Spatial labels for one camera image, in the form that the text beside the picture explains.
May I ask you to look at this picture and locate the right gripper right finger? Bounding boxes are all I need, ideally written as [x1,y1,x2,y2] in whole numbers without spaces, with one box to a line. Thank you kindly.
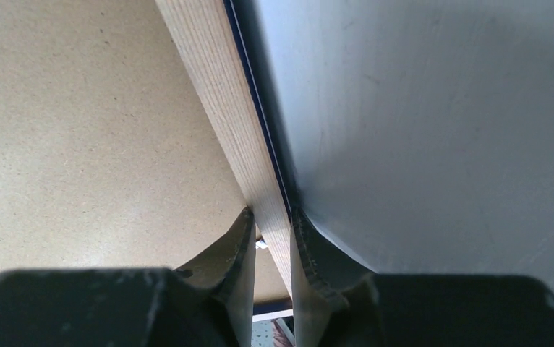
[291,207,554,346]

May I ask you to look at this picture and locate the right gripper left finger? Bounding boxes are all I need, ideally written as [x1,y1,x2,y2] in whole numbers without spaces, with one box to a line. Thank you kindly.
[0,208,255,346]

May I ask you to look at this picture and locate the blue wooden photo frame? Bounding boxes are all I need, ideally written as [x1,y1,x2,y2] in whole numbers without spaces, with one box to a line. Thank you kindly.
[156,1,292,293]

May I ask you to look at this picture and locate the brown frame backing board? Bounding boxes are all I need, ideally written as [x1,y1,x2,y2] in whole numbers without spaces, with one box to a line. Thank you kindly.
[0,1,290,301]

